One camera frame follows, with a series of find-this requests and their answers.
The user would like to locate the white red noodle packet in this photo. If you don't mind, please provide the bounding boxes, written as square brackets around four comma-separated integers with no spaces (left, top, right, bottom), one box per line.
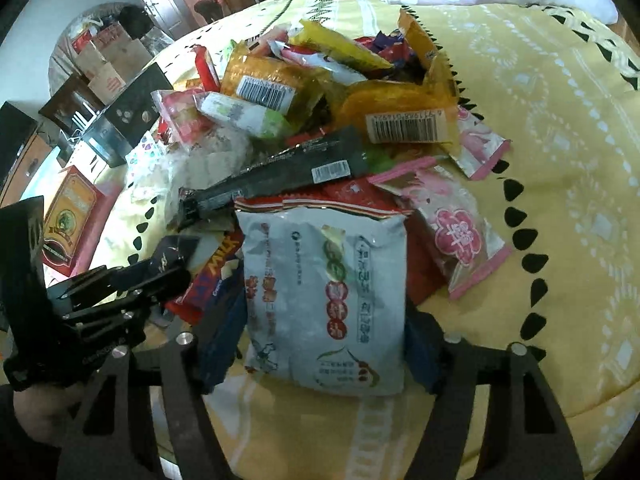
[236,207,407,396]

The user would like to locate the red white rice cracker pack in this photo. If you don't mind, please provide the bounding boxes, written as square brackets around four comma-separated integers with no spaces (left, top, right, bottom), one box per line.
[150,127,253,198]

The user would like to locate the red milk chocolate bar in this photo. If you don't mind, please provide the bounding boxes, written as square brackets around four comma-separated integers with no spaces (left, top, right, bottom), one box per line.
[166,231,243,325]

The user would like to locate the left hand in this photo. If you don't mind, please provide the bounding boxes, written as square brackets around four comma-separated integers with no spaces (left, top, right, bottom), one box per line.
[13,384,85,445]

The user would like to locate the pink flower snack packet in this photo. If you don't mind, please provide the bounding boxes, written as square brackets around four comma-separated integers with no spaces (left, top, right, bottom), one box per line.
[368,157,512,300]

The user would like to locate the red orange gift box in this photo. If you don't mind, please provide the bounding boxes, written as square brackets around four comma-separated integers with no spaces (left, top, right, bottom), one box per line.
[42,166,104,278]

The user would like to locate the wooden drawer dresser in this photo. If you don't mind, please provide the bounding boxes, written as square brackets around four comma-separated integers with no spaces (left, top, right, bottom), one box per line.
[1,133,52,207]

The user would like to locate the black flat television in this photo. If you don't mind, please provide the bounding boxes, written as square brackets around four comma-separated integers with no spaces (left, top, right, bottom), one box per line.
[0,102,38,184]

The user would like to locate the black rectangular box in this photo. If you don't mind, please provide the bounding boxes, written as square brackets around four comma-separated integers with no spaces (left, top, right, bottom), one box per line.
[81,63,172,168]

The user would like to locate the black long snack packet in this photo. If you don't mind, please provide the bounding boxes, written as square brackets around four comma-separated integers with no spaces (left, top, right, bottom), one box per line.
[175,127,390,231]

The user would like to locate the orange barcode snack bag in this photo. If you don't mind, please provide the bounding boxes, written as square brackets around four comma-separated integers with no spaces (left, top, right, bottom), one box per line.
[334,52,460,151]

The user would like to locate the stacked cardboard boxes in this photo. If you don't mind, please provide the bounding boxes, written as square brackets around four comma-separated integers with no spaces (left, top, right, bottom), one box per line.
[74,22,152,105]

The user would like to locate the yellow patterned bed cover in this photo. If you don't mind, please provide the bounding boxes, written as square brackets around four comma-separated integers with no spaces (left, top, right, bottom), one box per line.
[29,0,640,480]

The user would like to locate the green white snack packet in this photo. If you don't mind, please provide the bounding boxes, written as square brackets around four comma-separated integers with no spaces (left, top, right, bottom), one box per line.
[194,92,294,140]

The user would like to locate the orange bag with barcode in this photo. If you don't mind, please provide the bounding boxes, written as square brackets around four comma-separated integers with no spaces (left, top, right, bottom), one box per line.
[220,44,323,125]

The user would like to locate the yellow snack packet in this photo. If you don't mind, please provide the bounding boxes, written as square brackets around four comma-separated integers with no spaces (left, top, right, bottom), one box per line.
[288,20,394,72]

